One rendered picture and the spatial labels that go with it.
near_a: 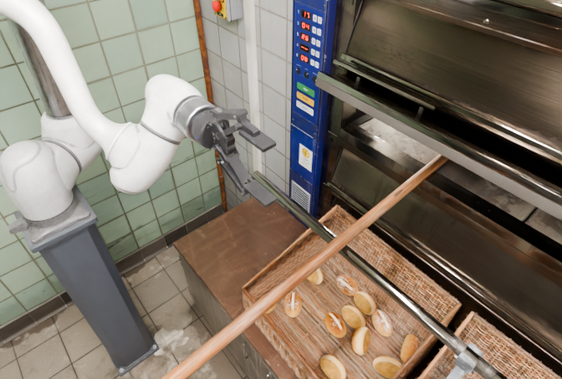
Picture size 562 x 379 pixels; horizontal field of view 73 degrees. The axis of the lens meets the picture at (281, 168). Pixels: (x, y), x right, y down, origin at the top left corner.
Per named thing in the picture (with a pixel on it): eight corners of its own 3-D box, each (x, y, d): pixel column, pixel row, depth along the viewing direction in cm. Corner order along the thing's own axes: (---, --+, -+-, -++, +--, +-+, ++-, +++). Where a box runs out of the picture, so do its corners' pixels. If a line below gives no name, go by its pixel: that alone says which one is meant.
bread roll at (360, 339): (372, 333, 138) (358, 331, 141) (366, 323, 135) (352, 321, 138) (366, 360, 131) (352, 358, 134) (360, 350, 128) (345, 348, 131)
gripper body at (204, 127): (218, 102, 81) (245, 120, 75) (222, 135, 86) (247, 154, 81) (186, 115, 77) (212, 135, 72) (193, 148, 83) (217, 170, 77)
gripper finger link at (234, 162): (215, 144, 77) (213, 146, 78) (242, 192, 77) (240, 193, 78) (231, 136, 79) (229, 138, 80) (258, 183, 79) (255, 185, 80)
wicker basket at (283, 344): (331, 244, 171) (337, 201, 152) (441, 343, 138) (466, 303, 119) (241, 309, 148) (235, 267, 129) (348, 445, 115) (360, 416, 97)
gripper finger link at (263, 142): (252, 127, 70) (251, 124, 69) (277, 145, 66) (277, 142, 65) (238, 134, 68) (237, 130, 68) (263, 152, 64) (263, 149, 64)
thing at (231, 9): (228, 11, 156) (226, -16, 149) (242, 17, 150) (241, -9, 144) (213, 15, 152) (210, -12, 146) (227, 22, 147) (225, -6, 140)
